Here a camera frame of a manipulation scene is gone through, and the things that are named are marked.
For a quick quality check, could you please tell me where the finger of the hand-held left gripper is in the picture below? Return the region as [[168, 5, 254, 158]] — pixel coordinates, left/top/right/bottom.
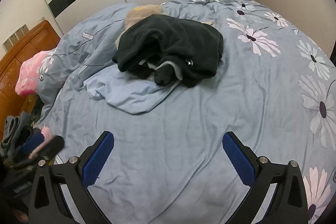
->
[[23, 133, 65, 159]]

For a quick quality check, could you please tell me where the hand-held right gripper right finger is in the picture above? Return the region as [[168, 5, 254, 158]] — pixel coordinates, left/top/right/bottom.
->
[[222, 131, 308, 224]]

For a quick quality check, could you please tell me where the black and white fleece garment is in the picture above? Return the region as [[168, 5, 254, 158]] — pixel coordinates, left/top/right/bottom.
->
[[112, 14, 224, 88]]

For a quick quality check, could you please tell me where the grey cloth pile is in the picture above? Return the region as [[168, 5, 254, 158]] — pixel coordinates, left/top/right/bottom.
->
[[0, 111, 33, 159]]

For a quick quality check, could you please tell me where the light blue garment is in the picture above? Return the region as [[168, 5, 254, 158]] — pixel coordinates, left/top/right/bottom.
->
[[83, 64, 180, 115]]

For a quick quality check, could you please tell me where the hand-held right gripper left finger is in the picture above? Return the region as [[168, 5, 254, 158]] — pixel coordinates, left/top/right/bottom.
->
[[28, 131, 115, 224]]

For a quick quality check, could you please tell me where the wooden headboard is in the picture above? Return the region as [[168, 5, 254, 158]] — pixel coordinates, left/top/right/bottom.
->
[[0, 20, 61, 140]]

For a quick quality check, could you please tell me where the beige fleece garment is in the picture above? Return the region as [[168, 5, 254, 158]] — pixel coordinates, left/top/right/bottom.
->
[[115, 4, 217, 46]]

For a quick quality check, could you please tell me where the pink pillow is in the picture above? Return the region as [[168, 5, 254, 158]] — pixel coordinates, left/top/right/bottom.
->
[[15, 51, 54, 96]]

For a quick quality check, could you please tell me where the wall switch panel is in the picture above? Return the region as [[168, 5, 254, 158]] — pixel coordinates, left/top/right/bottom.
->
[[3, 24, 28, 51]]

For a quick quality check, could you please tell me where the blue floral bed cover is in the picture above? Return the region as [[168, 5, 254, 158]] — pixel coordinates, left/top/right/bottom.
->
[[35, 0, 336, 224]]

